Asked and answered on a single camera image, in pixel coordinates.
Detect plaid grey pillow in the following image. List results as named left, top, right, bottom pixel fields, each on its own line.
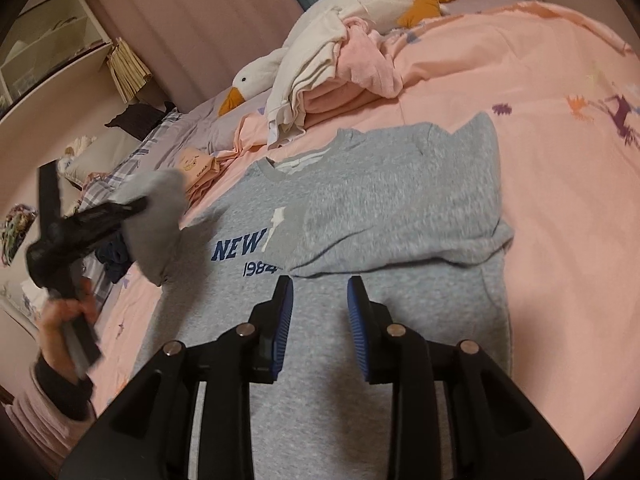
left=78, top=110, right=182, bottom=308

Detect person's left forearm sleeve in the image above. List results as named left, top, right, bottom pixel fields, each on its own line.
left=34, top=354, right=94, bottom=422

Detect floral round cushion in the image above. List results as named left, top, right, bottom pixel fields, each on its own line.
left=1, top=204, right=38, bottom=266

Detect dark brown cushion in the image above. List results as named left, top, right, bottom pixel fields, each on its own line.
left=105, top=101, right=176, bottom=141

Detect pink folded garment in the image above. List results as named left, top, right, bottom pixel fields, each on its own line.
left=303, top=18, right=402, bottom=115

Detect white wall shelf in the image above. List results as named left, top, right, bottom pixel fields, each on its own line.
left=1, top=0, right=112, bottom=116

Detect pink printed duvet cover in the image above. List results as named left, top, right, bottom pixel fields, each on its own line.
left=92, top=2, right=639, bottom=474

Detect navy blue garment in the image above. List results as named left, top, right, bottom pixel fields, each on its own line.
left=94, top=237, right=134, bottom=284

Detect white goose plush toy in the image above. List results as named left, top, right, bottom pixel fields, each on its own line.
left=218, top=0, right=454, bottom=122

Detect white folded garment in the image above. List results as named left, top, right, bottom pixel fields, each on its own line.
left=265, top=9, right=346, bottom=148

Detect orange printed folded garment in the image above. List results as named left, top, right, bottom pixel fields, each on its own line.
left=176, top=148, right=220, bottom=196

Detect grey sweatshirt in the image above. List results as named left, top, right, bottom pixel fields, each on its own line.
left=115, top=113, right=513, bottom=479

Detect person's left hand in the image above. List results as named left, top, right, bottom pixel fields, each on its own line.
left=38, top=278, right=98, bottom=385

